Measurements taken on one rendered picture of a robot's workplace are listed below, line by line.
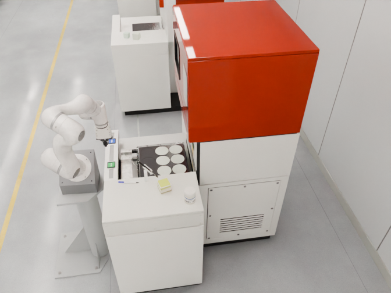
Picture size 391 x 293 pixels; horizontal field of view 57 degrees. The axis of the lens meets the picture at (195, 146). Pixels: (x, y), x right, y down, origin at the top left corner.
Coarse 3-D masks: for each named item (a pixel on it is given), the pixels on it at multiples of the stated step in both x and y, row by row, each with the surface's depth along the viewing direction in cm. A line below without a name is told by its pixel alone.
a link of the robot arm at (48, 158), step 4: (48, 148) 209; (52, 148) 210; (44, 152) 207; (48, 152) 206; (52, 152) 207; (44, 156) 206; (48, 156) 206; (52, 156) 206; (44, 160) 206; (48, 160) 205; (52, 160) 205; (56, 160) 206; (44, 164) 207; (48, 164) 206; (52, 164) 205; (56, 164) 205; (60, 164) 205; (48, 168) 208; (52, 168) 206; (56, 168) 206; (56, 172) 207
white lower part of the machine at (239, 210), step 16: (288, 176) 267; (208, 192) 265; (224, 192) 268; (240, 192) 270; (256, 192) 273; (272, 192) 276; (208, 208) 277; (224, 208) 280; (240, 208) 283; (256, 208) 286; (272, 208) 289; (208, 224) 290; (224, 224) 294; (240, 224) 297; (256, 224) 300; (272, 224) 304; (208, 240) 305; (224, 240) 308; (240, 240) 316
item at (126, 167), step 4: (132, 160) 272; (124, 164) 266; (128, 164) 266; (132, 164) 268; (124, 168) 263; (128, 168) 263; (132, 168) 263; (124, 172) 260; (128, 172) 260; (132, 172) 260; (124, 176) 257; (128, 176) 257; (132, 176) 257
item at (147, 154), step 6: (174, 144) 280; (180, 144) 280; (144, 150) 275; (150, 150) 275; (144, 156) 270; (150, 156) 270; (156, 156) 270; (168, 156) 270; (144, 162) 265; (150, 162) 265; (156, 162) 265; (186, 162) 265; (150, 168) 260; (156, 168) 260; (186, 168) 260; (150, 174) 255; (156, 174) 255
